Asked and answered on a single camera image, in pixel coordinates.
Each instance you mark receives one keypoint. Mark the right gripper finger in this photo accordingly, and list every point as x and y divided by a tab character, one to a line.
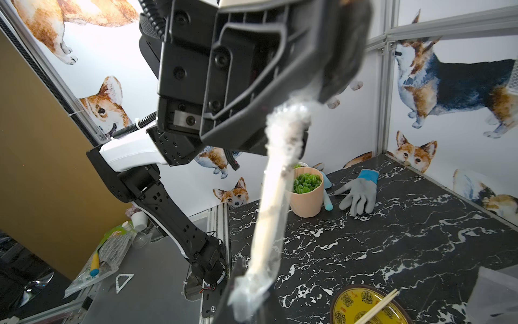
228	310

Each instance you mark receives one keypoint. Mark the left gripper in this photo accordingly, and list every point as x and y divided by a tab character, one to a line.
222	70

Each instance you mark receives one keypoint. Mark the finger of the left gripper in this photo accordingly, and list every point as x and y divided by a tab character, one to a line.
351	34

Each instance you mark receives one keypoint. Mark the bare wooden chopsticks pair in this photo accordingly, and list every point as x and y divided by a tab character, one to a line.
380	306

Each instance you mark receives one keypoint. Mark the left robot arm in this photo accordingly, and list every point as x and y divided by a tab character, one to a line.
129	163

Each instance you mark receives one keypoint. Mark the white pot green plant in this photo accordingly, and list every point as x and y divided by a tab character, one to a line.
299	165

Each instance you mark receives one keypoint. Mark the dark yellow patterned plate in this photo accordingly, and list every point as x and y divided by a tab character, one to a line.
354	301

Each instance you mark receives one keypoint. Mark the brown pot green plant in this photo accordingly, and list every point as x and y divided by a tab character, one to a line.
306	194

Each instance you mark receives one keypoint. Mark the grey blue work glove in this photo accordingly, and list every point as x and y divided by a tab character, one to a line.
361	193

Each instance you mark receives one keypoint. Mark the clear plastic bin liner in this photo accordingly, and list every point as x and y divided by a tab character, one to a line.
494	297

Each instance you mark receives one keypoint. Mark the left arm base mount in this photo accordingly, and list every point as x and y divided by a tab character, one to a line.
213	294

